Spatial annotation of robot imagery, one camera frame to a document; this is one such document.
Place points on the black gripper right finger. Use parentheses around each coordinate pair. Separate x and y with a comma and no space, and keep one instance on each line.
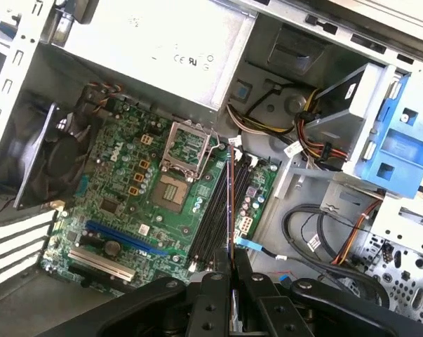
(302,309)

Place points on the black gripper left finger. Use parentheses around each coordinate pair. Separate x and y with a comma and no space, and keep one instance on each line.
(144,316)

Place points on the RAM stick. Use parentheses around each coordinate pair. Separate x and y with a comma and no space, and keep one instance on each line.
(233,210)

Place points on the black RAM slot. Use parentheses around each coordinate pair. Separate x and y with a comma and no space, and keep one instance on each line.
(207,210)
(216,210)
(238,210)
(226,210)

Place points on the grey expansion slot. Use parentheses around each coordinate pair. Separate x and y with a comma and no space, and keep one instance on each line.
(102,264)

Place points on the round coin battery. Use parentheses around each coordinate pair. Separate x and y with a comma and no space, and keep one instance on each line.
(112,248)

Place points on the blue expansion slot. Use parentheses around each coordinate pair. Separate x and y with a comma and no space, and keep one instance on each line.
(127,238)

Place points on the black expansion slot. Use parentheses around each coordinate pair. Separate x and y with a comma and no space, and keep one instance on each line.
(92,240)

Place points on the CPU socket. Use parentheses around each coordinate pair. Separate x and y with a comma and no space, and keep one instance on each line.
(170,191)

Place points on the black PC case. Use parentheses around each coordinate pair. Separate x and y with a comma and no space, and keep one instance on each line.
(295,175)

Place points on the blue board connector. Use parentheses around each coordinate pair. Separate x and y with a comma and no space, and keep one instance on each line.
(82,186)

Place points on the green motherboard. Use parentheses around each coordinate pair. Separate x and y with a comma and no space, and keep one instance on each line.
(127,158)

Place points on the metal socket cover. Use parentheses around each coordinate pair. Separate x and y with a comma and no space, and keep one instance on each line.
(169,144)

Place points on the black case fan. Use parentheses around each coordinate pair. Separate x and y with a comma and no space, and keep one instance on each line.
(53,158)

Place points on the blue plastic drive latch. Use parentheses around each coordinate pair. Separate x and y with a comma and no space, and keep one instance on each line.
(397,147)

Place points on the grey metal drive cage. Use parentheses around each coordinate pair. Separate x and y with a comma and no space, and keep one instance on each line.
(344,116)

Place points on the grey power supply unit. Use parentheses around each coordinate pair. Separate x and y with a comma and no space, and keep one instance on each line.
(144,42)

